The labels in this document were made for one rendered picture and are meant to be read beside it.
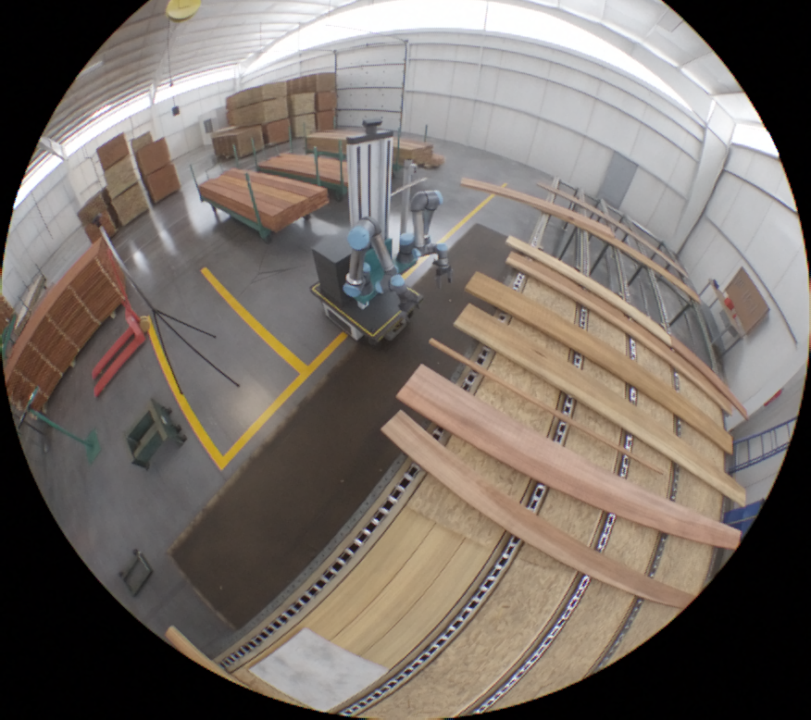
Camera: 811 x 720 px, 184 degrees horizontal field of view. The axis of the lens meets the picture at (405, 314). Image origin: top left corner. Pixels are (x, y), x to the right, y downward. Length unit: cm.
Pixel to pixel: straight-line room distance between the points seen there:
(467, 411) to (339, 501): 125
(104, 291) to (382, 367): 477
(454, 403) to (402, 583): 96
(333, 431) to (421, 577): 135
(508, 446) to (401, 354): 144
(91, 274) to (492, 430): 545
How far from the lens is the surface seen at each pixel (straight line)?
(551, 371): 165
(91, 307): 539
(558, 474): 148
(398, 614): 144
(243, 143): 1128
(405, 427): 123
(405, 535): 128
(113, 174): 1044
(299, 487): 217
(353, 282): 161
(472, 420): 130
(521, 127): 1084
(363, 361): 236
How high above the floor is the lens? 207
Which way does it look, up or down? 50 degrees down
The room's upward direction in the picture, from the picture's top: 6 degrees clockwise
